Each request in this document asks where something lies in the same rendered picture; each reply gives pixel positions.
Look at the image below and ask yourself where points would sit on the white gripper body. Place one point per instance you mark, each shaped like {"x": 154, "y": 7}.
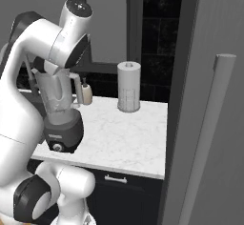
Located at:
{"x": 53, "y": 68}

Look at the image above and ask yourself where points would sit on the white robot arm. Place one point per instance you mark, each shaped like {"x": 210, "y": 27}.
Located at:
{"x": 19, "y": 114}

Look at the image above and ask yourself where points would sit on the grey blender with clear jug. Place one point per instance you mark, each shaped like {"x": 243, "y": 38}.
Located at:
{"x": 63, "y": 130}

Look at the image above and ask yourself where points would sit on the beige soap dispenser bottle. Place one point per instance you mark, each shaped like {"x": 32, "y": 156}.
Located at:
{"x": 87, "y": 94}

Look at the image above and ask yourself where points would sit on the white paper towel roll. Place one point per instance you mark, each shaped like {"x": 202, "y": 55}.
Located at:
{"x": 128, "y": 85}

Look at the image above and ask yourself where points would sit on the dark drawer front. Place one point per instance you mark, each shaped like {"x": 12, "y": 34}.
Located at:
{"x": 127, "y": 200}

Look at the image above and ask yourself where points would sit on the grey fridge door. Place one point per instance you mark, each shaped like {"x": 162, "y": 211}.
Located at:
{"x": 222, "y": 139}

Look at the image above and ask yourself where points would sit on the dark window frame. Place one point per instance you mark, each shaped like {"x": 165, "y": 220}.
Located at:
{"x": 135, "y": 22}

